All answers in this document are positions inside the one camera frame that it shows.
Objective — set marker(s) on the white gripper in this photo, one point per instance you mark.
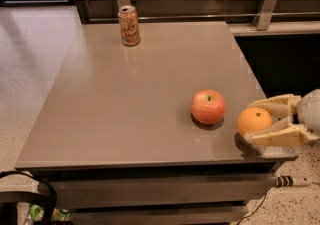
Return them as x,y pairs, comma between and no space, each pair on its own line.
310,110

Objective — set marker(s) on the orange fruit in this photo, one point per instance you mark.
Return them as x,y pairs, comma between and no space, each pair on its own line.
253,119

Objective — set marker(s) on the orange La Croix can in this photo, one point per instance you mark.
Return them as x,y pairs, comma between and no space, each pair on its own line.
129,25

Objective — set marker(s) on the red apple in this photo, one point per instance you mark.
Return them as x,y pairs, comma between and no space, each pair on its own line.
208,106

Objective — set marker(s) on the grey table with drawers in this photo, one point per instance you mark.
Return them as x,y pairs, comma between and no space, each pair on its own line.
117,140

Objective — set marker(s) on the green snack packet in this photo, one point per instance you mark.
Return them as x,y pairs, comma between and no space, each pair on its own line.
36,214

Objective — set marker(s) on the black white cable plug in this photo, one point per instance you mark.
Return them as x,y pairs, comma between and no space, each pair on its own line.
292,181

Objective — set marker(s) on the right metal bracket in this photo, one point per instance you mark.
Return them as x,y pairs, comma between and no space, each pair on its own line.
263,17

